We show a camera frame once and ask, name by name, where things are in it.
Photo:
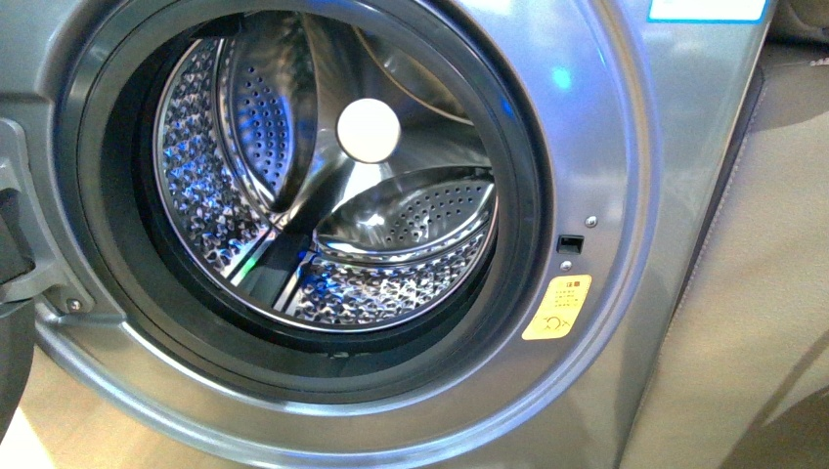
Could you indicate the grey front-load washing machine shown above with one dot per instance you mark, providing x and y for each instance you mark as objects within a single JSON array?
[{"x": 634, "y": 117}]

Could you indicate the washing machine glass door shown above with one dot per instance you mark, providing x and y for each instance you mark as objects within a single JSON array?
[{"x": 17, "y": 322}]

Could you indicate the stainless steel washer drum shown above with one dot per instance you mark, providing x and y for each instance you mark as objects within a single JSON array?
[{"x": 264, "y": 200}]

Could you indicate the black door latch slot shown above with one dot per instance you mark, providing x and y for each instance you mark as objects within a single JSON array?
[{"x": 570, "y": 244}]

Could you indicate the yellow warning sticker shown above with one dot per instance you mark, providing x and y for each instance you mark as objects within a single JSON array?
[{"x": 562, "y": 303}]

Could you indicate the black rubber door gasket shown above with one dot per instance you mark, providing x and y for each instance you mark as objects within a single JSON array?
[{"x": 106, "y": 168}]

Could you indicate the blue bordered energy label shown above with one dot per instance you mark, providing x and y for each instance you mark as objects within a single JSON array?
[{"x": 707, "y": 10}]

